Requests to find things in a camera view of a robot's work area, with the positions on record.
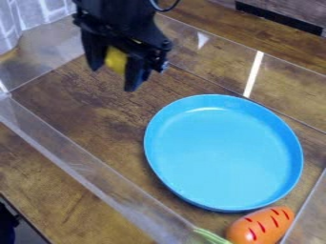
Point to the blue oval tray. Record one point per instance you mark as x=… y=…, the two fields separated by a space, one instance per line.
x=224 y=152

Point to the dark object at lower left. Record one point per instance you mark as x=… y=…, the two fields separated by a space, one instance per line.
x=8 y=223

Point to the yellow toy lemon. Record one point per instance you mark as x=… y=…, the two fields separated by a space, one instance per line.
x=115 y=60

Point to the white patterned curtain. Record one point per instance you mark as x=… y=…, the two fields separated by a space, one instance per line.
x=22 y=15

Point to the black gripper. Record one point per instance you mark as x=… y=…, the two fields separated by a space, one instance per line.
x=123 y=24

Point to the orange toy carrot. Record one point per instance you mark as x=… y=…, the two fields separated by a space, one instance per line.
x=261 y=227

